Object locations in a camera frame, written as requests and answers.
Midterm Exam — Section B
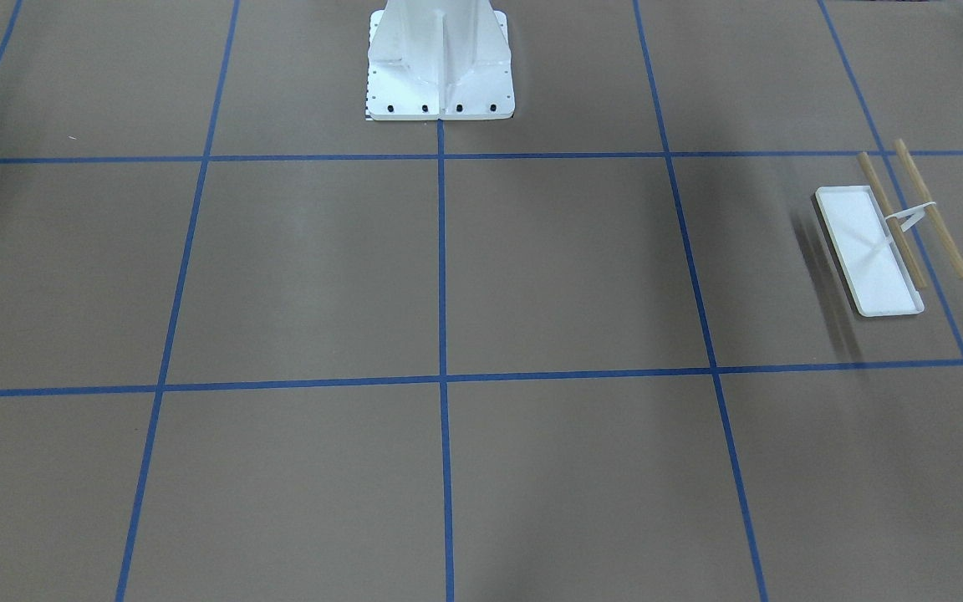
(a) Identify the wooden rack rod near tray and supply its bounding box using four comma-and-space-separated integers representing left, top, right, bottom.
857, 151, 928, 291

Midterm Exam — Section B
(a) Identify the wooden rack rod far side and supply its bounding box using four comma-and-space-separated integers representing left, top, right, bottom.
894, 138, 963, 279

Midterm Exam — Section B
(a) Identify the white rack base tray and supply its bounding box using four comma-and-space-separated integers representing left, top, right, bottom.
814, 186, 925, 319

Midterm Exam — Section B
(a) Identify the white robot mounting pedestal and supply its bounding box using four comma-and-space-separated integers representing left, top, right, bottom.
364, 1, 516, 121

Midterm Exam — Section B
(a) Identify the white rack support bracket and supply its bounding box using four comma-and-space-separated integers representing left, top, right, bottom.
884, 202, 936, 232

